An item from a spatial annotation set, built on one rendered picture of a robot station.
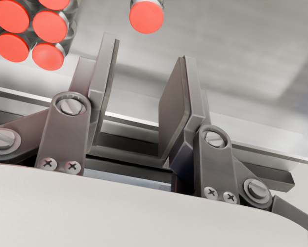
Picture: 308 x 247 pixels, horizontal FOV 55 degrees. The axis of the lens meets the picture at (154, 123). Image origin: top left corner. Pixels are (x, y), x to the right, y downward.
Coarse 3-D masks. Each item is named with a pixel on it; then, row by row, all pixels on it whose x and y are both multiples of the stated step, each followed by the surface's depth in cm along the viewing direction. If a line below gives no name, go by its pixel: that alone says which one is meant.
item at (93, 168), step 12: (96, 156) 32; (84, 168) 30; (96, 168) 31; (108, 168) 31; (120, 168) 32; (132, 168) 32; (144, 168) 33; (156, 168) 33; (108, 180) 38; (120, 180) 38; (132, 180) 38; (144, 180) 32; (156, 180) 32; (168, 180) 33
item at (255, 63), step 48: (96, 0) 22; (192, 0) 22; (240, 0) 21; (288, 0) 21; (96, 48) 24; (144, 48) 24; (192, 48) 24; (240, 48) 24; (288, 48) 24; (48, 96) 24; (144, 96) 28; (240, 96) 28; (288, 96) 28; (240, 144) 28; (288, 144) 30
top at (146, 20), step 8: (144, 0) 17; (152, 0) 17; (136, 8) 17; (144, 8) 17; (152, 8) 17; (160, 8) 17; (136, 16) 18; (144, 16) 18; (152, 16) 18; (160, 16) 18; (136, 24) 18; (144, 24) 18; (152, 24) 18; (160, 24) 18; (144, 32) 18; (152, 32) 18
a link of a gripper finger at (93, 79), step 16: (112, 48) 11; (80, 64) 11; (96, 64) 10; (112, 64) 11; (80, 80) 11; (96, 80) 10; (112, 80) 10; (96, 96) 10; (96, 112) 10; (0, 128) 8; (16, 128) 9; (32, 128) 9; (96, 128) 11; (0, 144) 8; (16, 144) 8; (32, 144) 8; (96, 144) 12; (0, 160) 8; (16, 160) 8; (32, 160) 9
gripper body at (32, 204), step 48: (0, 192) 6; (48, 192) 6; (96, 192) 7; (144, 192) 7; (0, 240) 5; (48, 240) 5; (96, 240) 6; (144, 240) 6; (192, 240) 6; (240, 240) 7; (288, 240) 7
